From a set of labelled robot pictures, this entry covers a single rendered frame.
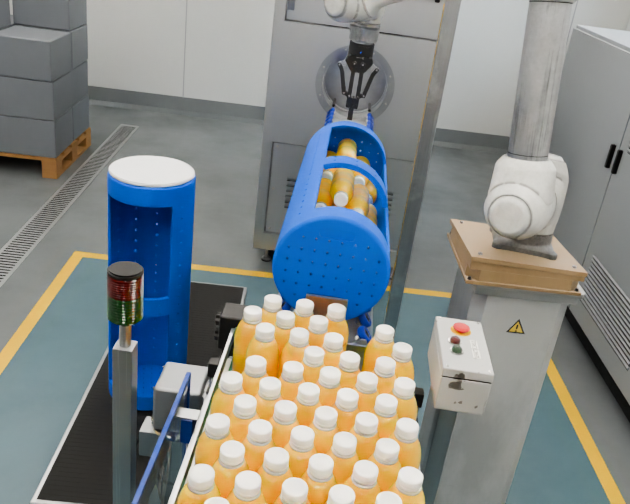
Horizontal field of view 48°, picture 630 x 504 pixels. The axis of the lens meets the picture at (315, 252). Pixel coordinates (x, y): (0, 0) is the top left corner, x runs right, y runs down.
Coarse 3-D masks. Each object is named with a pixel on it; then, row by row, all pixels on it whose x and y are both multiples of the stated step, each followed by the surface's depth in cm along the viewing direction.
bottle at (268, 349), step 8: (256, 336) 144; (256, 344) 143; (264, 344) 143; (272, 344) 144; (248, 352) 145; (256, 352) 143; (264, 352) 143; (272, 352) 144; (272, 360) 144; (272, 368) 145; (272, 376) 146
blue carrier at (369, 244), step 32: (352, 128) 237; (320, 160) 206; (352, 160) 204; (384, 160) 241; (384, 192) 203; (288, 224) 172; (320, 224) 165; (352, 224) 164; (384, 224) 201; (288, 256) 169; (320, 256) 168; (384, 256) 167; (288, 288) 173; (320, 288) 172; (352, 288) 171; (384, 288) 171
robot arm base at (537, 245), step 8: (496, 240) 201; (504, 240) 201; (512, 240) 200; (520, 240) 199; (528, 240) 198; (536, 240) 198; (544, 240) 199; (496, 248) 200; (504, 248) 200; (512, 248) 199; (520, 248) 199; (528, 248) 199; (536, 248) 199; (544, 248) 199; (552, 248) 202; (544, 256) 198; (552, 256) 197
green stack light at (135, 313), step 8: (112, 304) 124; (120, 304) 124; (128, 304) 124; (136, 304) 125; (112, 312) 125; (120, 312) 125; (128, 312) 125; (136, 312) 126; (112, 320) 126; (120, 320) 125; (128, 320) 126; (136, 320) 127
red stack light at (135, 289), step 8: (112, 280) 122; (136, 280) 123; (112, 288) 123; (120, 288) 122; (128, 288) 123; (136, 288) 124; (112, 296) 124; (120, 296) 123; (128, 296) 123; (136, 296) 125
